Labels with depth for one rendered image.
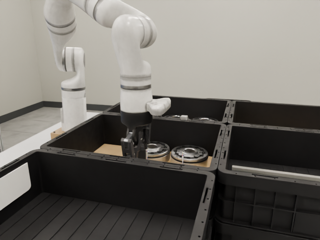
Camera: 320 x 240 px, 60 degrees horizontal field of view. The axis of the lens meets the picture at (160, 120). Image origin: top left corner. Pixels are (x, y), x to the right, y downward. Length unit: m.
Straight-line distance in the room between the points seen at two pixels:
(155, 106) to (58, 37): 0.49
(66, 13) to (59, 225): 0.59
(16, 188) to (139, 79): 0.33
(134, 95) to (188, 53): 3.33
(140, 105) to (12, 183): 0.30
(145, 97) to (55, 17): 0.42
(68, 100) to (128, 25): 0.60
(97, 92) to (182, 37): 1.55
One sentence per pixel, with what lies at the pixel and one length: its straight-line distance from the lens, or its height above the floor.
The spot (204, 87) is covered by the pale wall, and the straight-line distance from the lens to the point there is 3.95.
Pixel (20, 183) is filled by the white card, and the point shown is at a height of 0.88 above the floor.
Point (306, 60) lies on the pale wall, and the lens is 3.98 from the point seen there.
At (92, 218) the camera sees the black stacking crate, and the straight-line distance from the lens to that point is 0.59.
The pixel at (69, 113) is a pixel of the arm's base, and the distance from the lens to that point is 1.13.
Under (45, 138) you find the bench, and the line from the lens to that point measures 1.41.
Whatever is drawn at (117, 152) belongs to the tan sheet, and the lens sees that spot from 0.85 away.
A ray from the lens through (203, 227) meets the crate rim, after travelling 0.40.
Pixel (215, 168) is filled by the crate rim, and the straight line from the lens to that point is 0.55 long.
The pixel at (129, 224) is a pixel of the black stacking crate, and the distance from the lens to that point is 0.56.
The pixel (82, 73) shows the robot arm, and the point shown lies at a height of 1.03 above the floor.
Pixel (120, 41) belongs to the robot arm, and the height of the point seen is 1.16.
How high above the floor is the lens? 1.18
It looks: 17 degrees down
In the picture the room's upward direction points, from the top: straight up
